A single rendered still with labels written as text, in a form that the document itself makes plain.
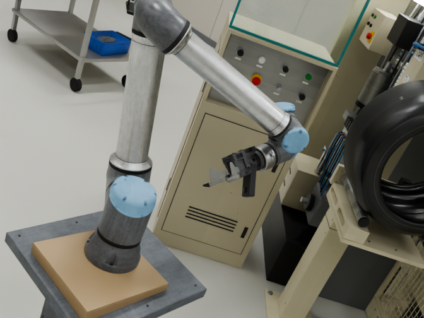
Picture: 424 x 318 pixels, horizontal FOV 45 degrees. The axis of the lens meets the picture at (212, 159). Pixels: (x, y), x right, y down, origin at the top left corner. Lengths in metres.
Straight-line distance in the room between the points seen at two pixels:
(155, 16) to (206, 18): 5.68
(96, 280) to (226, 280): 1.34
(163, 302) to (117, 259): 0.21
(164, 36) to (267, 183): 1.43
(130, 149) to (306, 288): 1.36
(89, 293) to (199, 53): 0.78
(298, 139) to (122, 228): 0.62
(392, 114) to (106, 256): 1.09
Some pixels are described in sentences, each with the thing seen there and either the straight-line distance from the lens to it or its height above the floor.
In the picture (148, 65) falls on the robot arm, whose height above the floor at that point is 1.26.
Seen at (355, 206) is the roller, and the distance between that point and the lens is 2.14.
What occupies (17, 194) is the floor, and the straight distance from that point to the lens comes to 3.05.
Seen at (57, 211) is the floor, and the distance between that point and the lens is 2.98.
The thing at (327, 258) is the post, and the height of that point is 0.45.
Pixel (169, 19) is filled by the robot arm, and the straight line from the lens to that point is 1.46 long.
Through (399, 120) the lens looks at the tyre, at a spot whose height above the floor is 1.32.
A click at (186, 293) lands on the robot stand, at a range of 1.81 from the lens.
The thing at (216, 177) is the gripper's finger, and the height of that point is 0.96.
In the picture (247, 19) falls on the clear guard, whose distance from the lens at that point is 2.43.
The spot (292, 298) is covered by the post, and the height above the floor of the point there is 0.16.
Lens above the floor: 1.78
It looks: 26 degrees down
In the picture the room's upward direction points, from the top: 22 degrees clockwise
